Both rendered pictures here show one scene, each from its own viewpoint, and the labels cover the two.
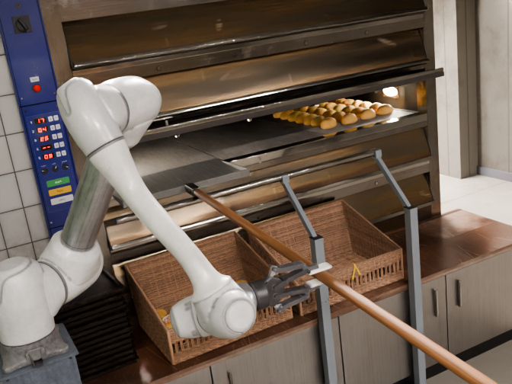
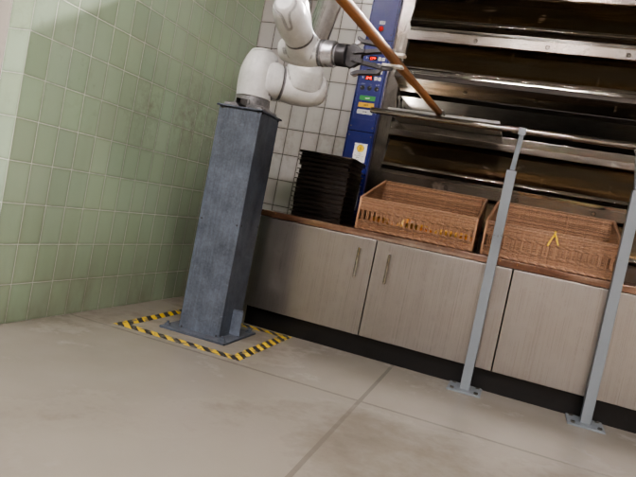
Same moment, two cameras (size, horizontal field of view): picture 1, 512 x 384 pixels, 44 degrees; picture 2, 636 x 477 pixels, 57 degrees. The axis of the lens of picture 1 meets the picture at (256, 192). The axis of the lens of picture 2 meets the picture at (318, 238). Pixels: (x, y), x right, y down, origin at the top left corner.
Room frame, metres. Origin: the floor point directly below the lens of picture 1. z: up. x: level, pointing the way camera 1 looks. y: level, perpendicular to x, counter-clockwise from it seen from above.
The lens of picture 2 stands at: (0.03, -1.40, 0.66)
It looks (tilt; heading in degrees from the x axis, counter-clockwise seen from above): 3 degrees down; 44
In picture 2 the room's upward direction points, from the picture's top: 11 degrees clockwise
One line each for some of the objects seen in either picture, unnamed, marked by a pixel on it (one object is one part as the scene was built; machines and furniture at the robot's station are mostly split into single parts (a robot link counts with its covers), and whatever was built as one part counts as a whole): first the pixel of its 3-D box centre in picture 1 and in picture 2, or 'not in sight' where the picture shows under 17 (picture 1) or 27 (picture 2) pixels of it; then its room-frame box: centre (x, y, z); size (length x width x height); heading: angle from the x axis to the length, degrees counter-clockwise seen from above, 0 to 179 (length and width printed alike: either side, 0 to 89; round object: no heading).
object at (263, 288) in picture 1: (267, 292); (349, 56); (1.47, 0.01, 1.17); 0.09 x 0.07 x 0.08; 114
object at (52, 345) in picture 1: (31, 343); (250, 103); (1.62, 0.70, 1.03); 0.22 x 0.18 x 0.06; 26
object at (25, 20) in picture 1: (20, 17); not in sight; (2.45, 0.78, 1.92); 0.06 x 0.04 x 0.11; 115
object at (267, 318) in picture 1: (206, 290); (424, 212); (2.46, 0.26, 0.72); 0.56 x 0.49 x 0.28; 117
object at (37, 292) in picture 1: (21, 296); (259, 74); (1.64, 0.70, 1.17); 0.18 x 0.16 x 0.22; 153
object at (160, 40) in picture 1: (266, 16); (592, 22); (2.94, -0.15, 1.80); 1.79 x 0.11 x 0.19; 115
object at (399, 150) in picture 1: (285, 180); (557, 177); (2.94, -0.15, 1.02); 1.79 x 0.11 x 0.19; 115
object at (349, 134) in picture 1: (279, 152); (564, 150); (2.96, -0.14, 1.16); 1.80 x 0.06 x 0.04; 115
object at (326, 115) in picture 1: (331, 110); not in sight; (3.59, -0.49, 1.21); 0.61 x 0.48 x 0.06; 25
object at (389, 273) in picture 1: (323, 252); (550, 237); (2.70, -0.28, 0.72); 0.56 x 0.49 x 0.28; 114
